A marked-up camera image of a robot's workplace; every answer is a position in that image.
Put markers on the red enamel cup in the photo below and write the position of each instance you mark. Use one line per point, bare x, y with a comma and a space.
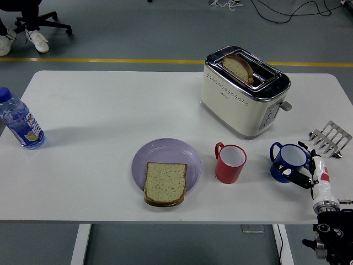
227, 174

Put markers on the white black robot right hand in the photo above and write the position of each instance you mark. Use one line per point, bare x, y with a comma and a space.
322, 176

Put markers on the blue enamel cup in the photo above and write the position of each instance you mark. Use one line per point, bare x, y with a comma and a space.
292, 156

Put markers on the blue-capped plastic drink bottle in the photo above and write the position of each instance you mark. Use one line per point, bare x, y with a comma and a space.
24, 127

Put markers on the silver metal toast rack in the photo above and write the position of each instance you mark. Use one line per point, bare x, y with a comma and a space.
332, 138

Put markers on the purple round plate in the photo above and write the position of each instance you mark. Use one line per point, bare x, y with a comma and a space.
165, 150

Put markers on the clear bracket under table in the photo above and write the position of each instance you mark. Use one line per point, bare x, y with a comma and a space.
252, 229

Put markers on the seated person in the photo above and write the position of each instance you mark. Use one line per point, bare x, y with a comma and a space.
38, 41

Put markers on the flat square bread slice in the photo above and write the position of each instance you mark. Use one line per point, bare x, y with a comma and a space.
165, 182

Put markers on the yellow floor tape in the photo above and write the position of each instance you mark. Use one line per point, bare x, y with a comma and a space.
110, 60

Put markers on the black office chair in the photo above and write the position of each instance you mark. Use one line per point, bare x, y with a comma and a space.
44, 22

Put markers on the white table leg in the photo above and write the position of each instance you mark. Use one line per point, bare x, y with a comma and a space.
81, 245
288, 248

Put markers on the cream chrome toaster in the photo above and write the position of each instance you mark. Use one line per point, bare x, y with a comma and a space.
229, 110

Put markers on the round-topped bread slice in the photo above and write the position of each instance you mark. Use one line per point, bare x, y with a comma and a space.
237, 67

